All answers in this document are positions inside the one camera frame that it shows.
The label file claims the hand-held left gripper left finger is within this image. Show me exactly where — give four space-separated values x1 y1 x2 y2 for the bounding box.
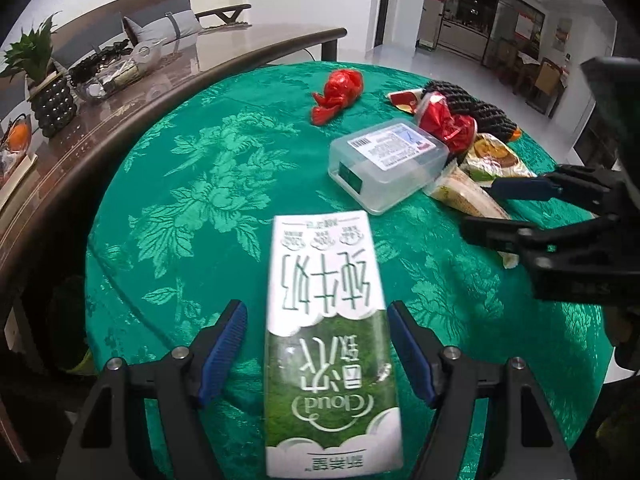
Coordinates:
55 299 248 480

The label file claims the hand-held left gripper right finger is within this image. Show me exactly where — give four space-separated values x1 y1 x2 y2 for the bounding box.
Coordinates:
387 301 578 480

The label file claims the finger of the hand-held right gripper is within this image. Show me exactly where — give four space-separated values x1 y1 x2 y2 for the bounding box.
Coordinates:
459 212 622 262
487 164 621 217

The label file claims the green cracker packet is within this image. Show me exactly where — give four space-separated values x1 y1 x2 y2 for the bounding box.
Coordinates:
460 134 538 183

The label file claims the pale yellow snack packet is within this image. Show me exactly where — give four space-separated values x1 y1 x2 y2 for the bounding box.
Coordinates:
422 165 521 268

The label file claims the green white milk carton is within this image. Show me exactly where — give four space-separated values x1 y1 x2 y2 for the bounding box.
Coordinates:
264 211 405 478

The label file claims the red white crinkled wrapper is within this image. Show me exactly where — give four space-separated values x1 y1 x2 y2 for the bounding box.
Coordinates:
416 92 476 155

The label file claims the wooden dining chair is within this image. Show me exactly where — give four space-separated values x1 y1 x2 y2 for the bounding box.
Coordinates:
527 57 568 116

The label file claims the clear plastic box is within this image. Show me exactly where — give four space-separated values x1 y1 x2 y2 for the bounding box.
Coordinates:
328 119 448 216

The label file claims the orange white snack packet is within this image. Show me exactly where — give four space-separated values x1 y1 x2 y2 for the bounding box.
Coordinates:
385 87 426 112

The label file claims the green floral tablecloth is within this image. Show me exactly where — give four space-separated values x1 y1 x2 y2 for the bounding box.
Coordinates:
85 61 616 480

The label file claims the red plastic wrapper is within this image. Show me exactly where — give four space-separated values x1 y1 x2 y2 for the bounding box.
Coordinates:
310 69 365 127

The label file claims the dark wooden coffee table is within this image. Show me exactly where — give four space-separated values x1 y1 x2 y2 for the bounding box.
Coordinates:
0 26 348 361

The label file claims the clear glass tray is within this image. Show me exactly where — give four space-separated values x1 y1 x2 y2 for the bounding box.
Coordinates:
67 42 166 103

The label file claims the orange fruit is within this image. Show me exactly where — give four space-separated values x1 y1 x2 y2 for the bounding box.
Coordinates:
7 122 32 154

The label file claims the potted plant in black vase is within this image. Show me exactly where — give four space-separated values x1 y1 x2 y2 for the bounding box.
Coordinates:
0 12 79 139

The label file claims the grey cushion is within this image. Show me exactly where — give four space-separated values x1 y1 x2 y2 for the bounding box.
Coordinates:
122 9 203 46
50 25 126 68

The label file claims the wooden sofa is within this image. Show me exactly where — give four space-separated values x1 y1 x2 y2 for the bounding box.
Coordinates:
0 0 252 111

